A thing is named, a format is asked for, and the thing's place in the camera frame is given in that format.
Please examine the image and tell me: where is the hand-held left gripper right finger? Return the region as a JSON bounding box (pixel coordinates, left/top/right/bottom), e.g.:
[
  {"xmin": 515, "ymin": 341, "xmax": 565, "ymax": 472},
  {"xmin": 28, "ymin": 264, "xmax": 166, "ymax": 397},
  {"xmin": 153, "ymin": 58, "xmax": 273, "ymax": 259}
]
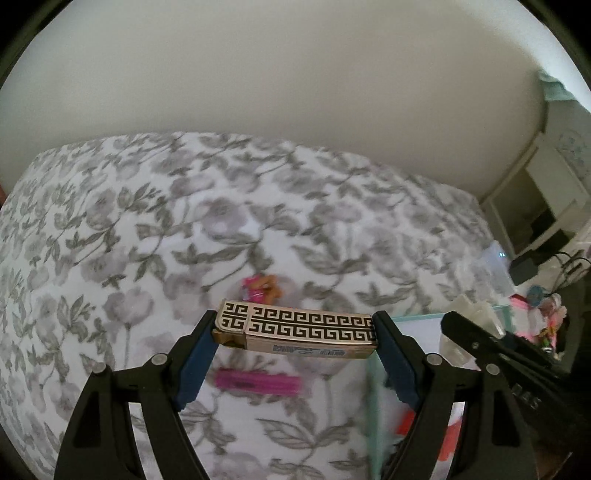
[{"xmin": 372, "ymin": 310, "xmax": 539, "ymax": 480}]

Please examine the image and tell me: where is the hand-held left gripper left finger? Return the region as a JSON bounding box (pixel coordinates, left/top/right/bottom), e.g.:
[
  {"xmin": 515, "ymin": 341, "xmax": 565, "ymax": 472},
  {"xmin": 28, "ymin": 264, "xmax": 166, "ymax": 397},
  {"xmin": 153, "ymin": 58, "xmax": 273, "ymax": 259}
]
[{"xmin": 54, "ymin": 310, "xmax": 219, "ymax": 480}]

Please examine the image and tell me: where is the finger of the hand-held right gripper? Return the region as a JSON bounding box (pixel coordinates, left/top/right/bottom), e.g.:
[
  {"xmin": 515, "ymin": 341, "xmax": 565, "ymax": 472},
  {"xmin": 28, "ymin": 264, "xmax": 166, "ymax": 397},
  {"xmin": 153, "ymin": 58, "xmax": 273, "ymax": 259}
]
[{"xmin": 440, "ymin": 311, "xmax": 557, "ymax": 377}]

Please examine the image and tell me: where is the teal-rimmed white tray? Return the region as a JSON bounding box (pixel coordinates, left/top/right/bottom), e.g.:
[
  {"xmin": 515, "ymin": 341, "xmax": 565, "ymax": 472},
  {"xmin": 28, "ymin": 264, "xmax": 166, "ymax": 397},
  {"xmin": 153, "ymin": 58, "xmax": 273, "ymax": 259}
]
[{"xmin": 364, "ymin": 306, "xmax": 514, "ymax": 480}]

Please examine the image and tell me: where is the gold greek-pattern box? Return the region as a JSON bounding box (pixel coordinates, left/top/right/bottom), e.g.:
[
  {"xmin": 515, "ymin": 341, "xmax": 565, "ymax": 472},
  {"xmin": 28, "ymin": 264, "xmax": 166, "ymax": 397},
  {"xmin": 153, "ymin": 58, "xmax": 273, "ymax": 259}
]
[{"xmin": 211, "ymin": 298, "xmax": 380, "ymax": 360}]

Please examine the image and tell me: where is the pink ribbon clutter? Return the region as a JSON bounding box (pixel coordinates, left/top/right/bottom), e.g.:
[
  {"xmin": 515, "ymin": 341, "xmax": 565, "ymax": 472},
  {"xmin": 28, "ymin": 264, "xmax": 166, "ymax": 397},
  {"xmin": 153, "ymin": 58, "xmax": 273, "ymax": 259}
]
[{"xmin": 509, "ymin": 294, "xmax": 570, "ymax": 349}]

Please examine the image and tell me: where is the pink flat comb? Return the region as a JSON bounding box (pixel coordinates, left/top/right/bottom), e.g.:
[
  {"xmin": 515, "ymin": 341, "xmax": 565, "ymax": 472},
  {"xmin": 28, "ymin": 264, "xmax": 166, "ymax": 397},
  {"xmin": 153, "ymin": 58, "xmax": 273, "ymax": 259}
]
[{"xmin": 215, "ymin": 368, "xmax": 303, "ymax": 396}]

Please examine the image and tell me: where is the white device with light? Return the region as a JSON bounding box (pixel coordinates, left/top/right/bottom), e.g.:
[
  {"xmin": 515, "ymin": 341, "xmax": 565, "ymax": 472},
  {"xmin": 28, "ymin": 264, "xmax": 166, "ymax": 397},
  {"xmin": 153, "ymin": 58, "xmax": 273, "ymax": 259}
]
[{"xmin": 479, "ymin": 240, "xmax": 514, "ymax": 298}]

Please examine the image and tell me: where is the black power adapter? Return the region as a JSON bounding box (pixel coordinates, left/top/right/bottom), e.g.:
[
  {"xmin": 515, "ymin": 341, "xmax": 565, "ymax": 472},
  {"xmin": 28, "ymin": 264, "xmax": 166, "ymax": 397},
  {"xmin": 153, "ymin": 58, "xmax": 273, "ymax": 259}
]
[{"xmin": 509, "ymin": 255, "xmax": 540, "ymax": 285}]

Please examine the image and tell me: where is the pink and orange toy figure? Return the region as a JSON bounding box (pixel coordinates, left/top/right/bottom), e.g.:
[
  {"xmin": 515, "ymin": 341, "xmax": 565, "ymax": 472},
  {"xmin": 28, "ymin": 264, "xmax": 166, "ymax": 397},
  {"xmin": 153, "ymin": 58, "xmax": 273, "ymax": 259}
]
[{"xmin": 242, "ymin": 274, "xmax": 284, "ymax": 304}]

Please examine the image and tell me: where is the grey floral bedspread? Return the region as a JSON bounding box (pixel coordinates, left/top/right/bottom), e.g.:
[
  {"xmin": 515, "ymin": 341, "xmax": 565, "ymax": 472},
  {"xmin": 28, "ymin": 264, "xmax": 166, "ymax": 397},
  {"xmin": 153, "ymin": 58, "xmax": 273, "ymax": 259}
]
[{"xmin": 0, "ymin": 131, "xmax": 513, "ymax": 480}]

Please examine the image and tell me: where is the white shelf unit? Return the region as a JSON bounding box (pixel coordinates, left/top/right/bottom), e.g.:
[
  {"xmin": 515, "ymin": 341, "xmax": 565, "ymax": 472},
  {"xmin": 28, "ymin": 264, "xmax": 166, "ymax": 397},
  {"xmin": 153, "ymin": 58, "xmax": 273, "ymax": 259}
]
[{"xmin": 479, "ymin": 131, "xmax": 591, "ymax": 257}]

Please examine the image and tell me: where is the green cloth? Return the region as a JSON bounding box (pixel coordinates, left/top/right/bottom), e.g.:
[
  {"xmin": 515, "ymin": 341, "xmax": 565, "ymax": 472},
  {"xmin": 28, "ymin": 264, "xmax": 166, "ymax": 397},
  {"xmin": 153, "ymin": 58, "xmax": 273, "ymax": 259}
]
[{"xmin": 537, "ymin": 69, "xmax": 579, "ymax": 101}]

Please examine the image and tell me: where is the black cable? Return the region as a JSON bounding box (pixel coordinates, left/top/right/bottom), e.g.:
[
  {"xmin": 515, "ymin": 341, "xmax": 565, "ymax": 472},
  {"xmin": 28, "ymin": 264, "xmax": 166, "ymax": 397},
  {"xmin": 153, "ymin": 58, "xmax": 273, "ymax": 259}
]
[{"xmin": 551, "ymin": 250, "xmax": 591, "ymax": 292}]

